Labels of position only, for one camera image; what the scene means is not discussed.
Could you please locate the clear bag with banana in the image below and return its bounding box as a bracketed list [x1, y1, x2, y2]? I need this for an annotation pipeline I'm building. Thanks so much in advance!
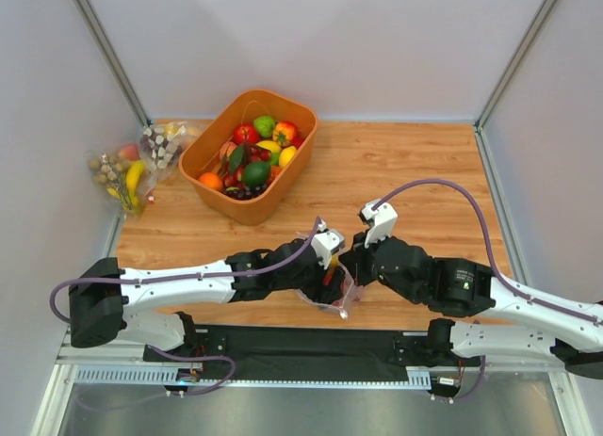
[87, 143, 154, 217]

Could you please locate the orange plastic basket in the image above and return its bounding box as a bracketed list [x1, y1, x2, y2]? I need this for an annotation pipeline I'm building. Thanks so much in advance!
[179, 89, 318, 225]

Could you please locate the yellow fake lemon in basket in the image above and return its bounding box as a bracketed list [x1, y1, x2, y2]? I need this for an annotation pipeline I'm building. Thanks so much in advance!
[278, 146, 297, 168]

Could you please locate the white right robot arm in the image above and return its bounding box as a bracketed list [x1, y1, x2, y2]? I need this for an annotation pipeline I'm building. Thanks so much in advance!
[339, 233, 602, 379]

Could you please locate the green fake lime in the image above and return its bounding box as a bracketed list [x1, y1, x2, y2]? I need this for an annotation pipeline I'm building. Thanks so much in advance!
[241, 161, 271, 187]

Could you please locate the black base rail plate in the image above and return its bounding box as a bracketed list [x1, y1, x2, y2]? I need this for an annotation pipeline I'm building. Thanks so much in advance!
[171, 316, 459, 382]

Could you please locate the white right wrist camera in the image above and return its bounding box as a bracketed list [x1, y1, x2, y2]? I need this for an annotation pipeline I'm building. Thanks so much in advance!
[359, 199, 399, 248]

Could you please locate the clear polka dot zip bag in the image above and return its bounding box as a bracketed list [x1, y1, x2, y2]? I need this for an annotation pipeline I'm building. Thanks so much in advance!
[297, 231, 364, 320]

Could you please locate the red fake apple in basket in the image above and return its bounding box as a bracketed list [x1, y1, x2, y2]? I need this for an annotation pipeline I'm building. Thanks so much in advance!
[232, 123, 261, 145]

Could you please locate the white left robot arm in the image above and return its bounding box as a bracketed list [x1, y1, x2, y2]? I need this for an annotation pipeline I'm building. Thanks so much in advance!
[68, 231, 345, 351]

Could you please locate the dark fake grape bunch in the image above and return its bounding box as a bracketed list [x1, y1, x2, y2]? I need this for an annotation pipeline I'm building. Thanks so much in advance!
[223, 184, 268, 201]

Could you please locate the fake orange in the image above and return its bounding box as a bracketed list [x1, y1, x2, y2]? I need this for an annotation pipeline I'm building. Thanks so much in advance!
[198, 172, 224, 192]

